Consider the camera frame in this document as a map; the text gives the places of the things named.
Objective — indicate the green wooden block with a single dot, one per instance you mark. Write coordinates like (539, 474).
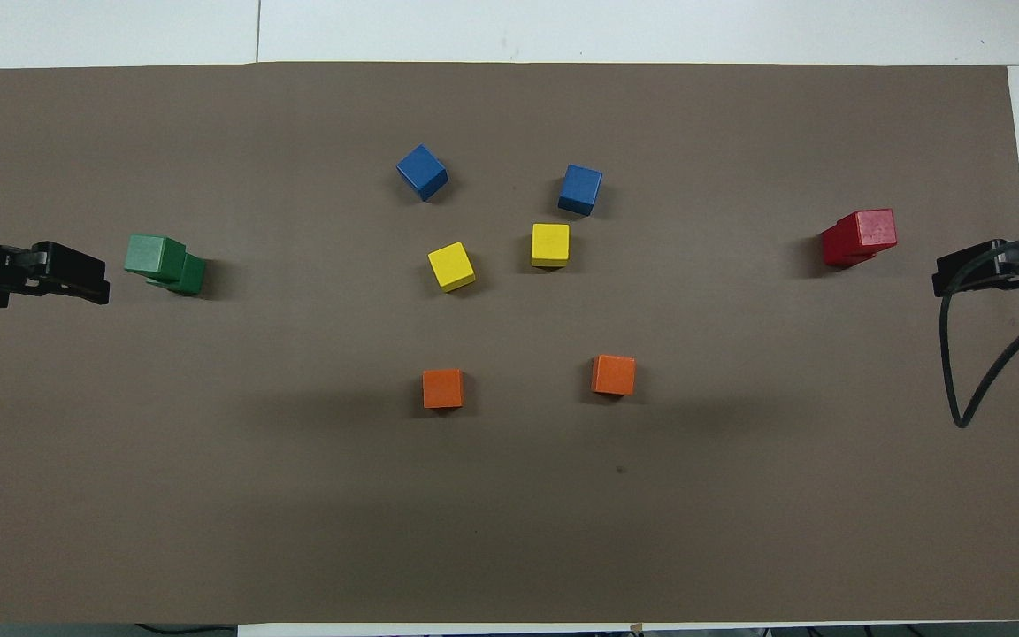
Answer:
(192, 277)
(149, 254)

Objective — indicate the blue wooden block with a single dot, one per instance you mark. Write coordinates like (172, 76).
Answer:
(421, 170)
(580, 188)

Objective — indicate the brown paper table mat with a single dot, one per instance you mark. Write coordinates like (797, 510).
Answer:
(509, 495)

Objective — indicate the red wooden block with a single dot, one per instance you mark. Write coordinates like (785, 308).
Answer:
(837, 250)
(874, 228)

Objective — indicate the orange wooden block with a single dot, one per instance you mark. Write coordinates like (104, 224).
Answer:
(613, 373)
(443, 387)

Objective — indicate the yellow wooden block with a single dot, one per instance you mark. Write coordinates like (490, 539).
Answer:
(451, 264)
(550, 243)

